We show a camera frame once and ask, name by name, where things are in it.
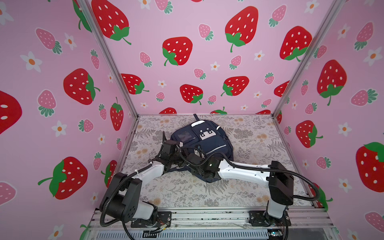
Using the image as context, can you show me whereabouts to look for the navy blue student backpack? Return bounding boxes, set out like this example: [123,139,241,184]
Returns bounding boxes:
[171,115,234,183]

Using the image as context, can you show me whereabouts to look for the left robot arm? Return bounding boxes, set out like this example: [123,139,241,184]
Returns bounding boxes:
[100,140,183,227]

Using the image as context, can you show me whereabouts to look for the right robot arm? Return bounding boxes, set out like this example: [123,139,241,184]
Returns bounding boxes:
[181,152,294,219]

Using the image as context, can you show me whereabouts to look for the floral table cloth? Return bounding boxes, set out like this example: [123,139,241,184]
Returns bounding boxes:
[123,115,294,208]

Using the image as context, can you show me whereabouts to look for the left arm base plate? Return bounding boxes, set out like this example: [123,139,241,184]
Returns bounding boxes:
[131,212,172,228]

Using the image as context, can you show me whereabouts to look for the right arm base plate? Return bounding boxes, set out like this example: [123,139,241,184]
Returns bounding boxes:
[249,211,292,228]

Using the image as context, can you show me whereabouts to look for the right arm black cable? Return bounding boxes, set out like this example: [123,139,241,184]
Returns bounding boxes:
[177,145,320,202]

